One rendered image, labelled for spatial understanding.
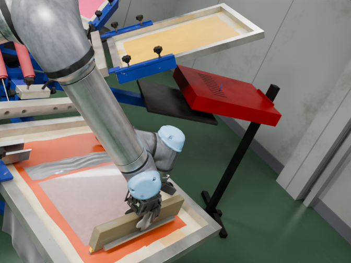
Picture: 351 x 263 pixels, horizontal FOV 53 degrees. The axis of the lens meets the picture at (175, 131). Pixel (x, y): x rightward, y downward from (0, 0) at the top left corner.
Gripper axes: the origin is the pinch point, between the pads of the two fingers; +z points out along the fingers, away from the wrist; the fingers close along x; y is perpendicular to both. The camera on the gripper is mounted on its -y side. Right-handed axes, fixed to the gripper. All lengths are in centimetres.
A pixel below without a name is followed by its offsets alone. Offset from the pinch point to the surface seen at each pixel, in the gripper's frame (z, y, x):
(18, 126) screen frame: 3, 11, -62
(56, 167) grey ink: 5.1, 7.6, -38.0
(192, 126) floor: 101, -256, -154
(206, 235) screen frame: 2.2, -19.9, 13.9
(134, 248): 5.8, 3.6, 4.2
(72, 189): 5.9, 7.6, -26.0
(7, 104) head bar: -3, 12, -70
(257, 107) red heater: -10, -124, -35
